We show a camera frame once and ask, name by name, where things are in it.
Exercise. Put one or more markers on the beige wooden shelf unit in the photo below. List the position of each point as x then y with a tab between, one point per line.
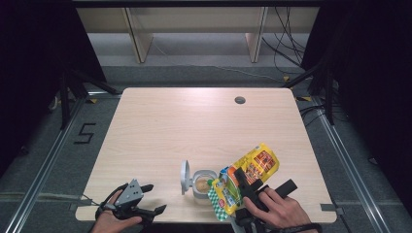
194	19

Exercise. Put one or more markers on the grey flip-lid jar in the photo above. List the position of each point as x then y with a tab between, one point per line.
185	178

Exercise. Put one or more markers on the dark curtain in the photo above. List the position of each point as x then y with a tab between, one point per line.
32	64
372	81

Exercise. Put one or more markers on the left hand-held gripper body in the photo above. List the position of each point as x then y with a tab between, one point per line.
129	194

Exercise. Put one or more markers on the grey table bracket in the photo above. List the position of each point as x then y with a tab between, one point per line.
81	204
330	207

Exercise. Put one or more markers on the person's right hand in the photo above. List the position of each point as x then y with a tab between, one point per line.
285	212

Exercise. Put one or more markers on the person's left hand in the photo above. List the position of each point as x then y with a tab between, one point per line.
110	225

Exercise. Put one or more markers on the aluminium floor rail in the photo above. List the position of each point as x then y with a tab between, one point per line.
353	168
45	168

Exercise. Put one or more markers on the black metal stand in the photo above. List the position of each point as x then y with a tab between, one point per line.
328	97
64	97

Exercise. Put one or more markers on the yellow spouted food pouch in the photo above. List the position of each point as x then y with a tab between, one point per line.
262	161

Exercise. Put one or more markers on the brown granules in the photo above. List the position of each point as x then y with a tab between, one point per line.
202	185

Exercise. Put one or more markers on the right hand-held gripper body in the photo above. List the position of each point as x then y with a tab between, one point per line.
246	223

